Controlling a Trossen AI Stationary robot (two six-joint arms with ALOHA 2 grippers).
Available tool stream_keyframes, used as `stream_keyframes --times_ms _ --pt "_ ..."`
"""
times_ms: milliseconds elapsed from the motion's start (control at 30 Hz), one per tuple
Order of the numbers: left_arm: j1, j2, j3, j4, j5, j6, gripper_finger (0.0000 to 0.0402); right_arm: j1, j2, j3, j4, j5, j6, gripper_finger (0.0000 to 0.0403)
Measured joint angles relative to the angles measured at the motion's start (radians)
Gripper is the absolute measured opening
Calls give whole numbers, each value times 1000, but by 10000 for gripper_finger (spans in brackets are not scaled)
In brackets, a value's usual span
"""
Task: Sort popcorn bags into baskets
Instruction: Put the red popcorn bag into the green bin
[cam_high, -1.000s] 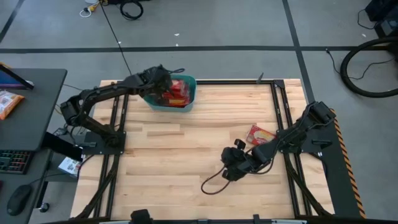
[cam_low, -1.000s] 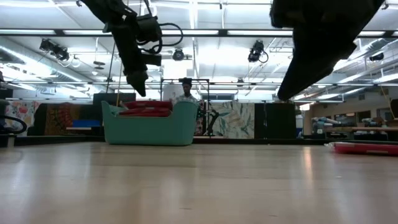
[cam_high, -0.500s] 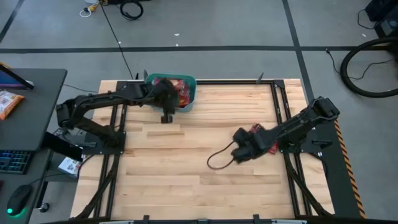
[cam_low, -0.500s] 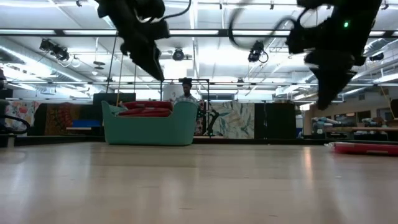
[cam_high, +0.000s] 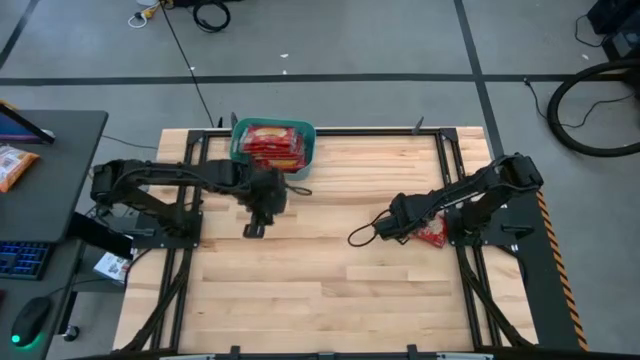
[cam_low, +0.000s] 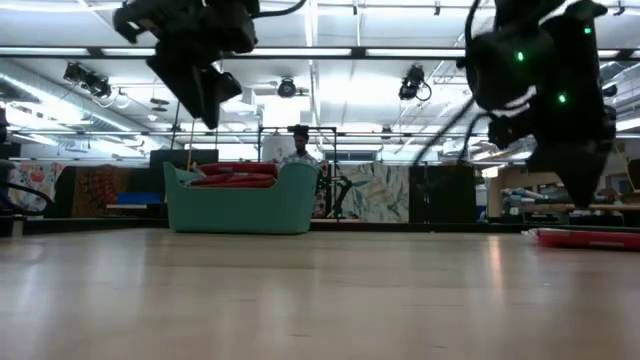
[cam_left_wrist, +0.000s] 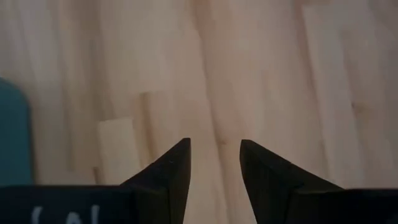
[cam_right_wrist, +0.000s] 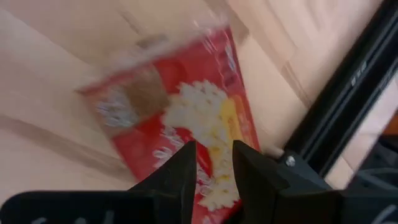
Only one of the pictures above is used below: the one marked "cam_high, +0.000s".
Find tilted monitor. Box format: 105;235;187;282
0;101;57;147

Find orange snack bag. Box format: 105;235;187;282
0;144;41;194

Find coiled black cable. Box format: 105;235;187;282
191;0;233;34

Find long black floor cable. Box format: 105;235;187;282
158;0;217;129

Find black hazard striped side panel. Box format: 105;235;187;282
499;189;590;352

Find black desk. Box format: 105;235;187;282
0;109;110;360

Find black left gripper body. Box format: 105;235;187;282
236;166;290;217

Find yellow cable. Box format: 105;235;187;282
143;0;175;17

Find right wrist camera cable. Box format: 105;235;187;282
347;208;393;249

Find black equipment case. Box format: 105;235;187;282
586;0;640;62

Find red popcorn bag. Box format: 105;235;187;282
412;213;450;250
251;147;309;174

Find large black hose loop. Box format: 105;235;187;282
545;58;640;159

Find thin black floor cable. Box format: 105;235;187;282
522;76;637;130

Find small white printed box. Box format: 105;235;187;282
93;251;133;287

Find red snack packets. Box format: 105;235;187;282
241;124;300;154

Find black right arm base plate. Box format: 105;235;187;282
446;198;537;247

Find black computer mouse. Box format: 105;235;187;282
10;295;53;348

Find backlit black keyboard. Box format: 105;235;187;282
0;240;55;282

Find black aluminium table frame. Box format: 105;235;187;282
122;125;536;360

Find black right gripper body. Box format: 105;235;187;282
385;191;437;237

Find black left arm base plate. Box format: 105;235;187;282
130;208;205;250

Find teal plastic basket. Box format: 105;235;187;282
229;116;318;182

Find white cable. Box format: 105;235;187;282
126;9;152;30

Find black box under desk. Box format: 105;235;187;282
66;211;135;260

